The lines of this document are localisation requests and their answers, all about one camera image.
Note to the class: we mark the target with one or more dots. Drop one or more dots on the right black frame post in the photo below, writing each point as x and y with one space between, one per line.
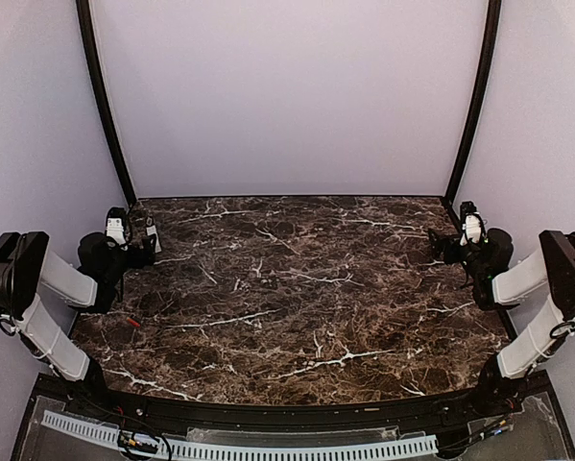
477 98

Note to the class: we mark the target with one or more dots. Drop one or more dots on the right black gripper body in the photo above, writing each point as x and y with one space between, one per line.
452 256

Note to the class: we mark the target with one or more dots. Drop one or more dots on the white slotted cable duct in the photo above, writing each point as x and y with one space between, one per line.
215 444

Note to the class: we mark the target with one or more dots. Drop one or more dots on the left black frame post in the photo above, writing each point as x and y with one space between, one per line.
96 77

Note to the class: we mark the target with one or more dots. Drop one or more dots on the black front rail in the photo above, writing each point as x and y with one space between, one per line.
442 413

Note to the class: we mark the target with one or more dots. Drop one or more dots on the black frame post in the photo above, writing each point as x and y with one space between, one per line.
477 98
96 77

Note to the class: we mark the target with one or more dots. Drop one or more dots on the white remote control body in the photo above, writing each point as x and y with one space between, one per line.
144 225

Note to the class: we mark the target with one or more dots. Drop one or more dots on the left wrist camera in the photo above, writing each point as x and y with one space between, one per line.
116 224

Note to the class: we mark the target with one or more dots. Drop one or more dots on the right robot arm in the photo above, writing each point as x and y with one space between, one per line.
543 282

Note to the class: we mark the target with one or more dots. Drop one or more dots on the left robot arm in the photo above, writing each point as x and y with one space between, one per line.
34 279

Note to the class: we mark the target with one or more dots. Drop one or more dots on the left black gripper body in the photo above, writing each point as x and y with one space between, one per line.
139 261

